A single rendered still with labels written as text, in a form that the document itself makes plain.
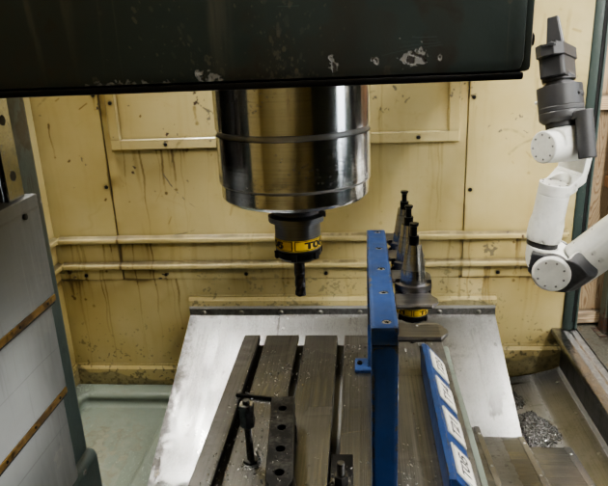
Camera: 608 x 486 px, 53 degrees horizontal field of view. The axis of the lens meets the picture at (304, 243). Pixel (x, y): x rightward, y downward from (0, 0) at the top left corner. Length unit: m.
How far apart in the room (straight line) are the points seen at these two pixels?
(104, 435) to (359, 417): 0.87
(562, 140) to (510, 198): 0.45
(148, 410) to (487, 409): 0.98
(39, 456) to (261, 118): 0.71
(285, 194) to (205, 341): 1.25
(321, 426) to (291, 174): 0.76
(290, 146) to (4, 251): 0.51
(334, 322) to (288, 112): 1.27
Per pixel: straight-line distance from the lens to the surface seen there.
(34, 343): 1.04
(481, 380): 1.70
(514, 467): 1.49
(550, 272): 1.38
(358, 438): 1.22
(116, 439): 1.87
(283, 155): 0.57
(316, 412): 1.30
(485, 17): 0.52
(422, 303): 1.00
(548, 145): 1.32
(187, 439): 1.63
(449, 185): 1.71
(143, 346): 1.98
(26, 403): 1.03
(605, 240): 1.38
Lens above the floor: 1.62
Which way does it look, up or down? 18 degrees down
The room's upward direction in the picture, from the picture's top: 2 degrees counter-clockwise
